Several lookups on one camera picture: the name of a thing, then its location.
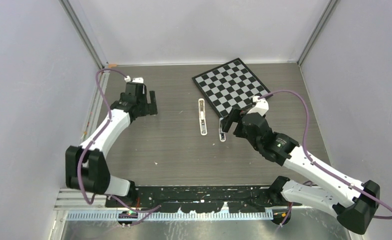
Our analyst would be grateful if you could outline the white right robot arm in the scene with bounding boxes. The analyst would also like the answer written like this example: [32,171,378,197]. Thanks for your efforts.
[220,109,380,235]

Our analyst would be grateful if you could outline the white stapler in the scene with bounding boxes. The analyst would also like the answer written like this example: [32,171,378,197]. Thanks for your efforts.
[198,98,207,136]

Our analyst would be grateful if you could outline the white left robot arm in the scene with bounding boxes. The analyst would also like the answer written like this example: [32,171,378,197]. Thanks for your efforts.
[65,77,158,207]

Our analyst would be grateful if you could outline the small blue grey stapler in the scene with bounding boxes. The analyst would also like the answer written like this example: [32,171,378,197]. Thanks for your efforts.
[218,117,226,142]

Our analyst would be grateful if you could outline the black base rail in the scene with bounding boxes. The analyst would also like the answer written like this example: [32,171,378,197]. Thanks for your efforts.
[119,185,289,214]

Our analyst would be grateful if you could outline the black white chessboard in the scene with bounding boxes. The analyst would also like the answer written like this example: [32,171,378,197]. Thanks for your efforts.
[192,58,270,118]

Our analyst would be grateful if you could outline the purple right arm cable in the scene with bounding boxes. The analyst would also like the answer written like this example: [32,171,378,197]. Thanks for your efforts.
[258,89,392,220]

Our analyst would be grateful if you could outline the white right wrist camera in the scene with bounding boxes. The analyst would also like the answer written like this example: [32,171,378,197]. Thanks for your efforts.
[248,96,269,117]

